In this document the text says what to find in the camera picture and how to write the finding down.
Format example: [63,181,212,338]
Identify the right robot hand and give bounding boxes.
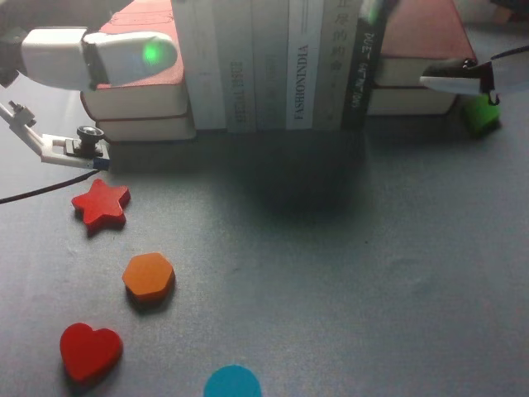
[419,45,529,105]

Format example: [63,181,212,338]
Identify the green wooden block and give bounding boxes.
[461,91,503,138]

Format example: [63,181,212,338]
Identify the thick hardcover book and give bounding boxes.
[366,85,460,117]
[95,114,198,144]

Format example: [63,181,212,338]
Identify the grey book Chinese characters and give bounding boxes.
[316,0,361,130]

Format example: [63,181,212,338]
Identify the white FASHIONINDIA book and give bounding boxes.
[285,0,326,132]

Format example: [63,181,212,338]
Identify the plain white book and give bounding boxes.
[250,0,290,132]

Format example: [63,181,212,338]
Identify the white METAL ISSUE book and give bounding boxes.
[225,0,258,134]

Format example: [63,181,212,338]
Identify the thick white book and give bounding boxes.
[172,0,229,132]

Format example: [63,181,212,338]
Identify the blue round block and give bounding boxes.
[203,363,262,397]

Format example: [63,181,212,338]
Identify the orange hexagon block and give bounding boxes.
[122,251,176,307]

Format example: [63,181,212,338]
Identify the red star block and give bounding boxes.
[70,178,131,237]

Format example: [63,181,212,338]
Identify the red heart block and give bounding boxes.
[60,322,124,384]

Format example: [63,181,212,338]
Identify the small black camera lens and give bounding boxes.
[64,123,109,160]

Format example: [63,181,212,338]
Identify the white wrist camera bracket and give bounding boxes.
[0,98,112,171]

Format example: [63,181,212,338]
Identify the thin black cable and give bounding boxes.
[0,171,97,207]

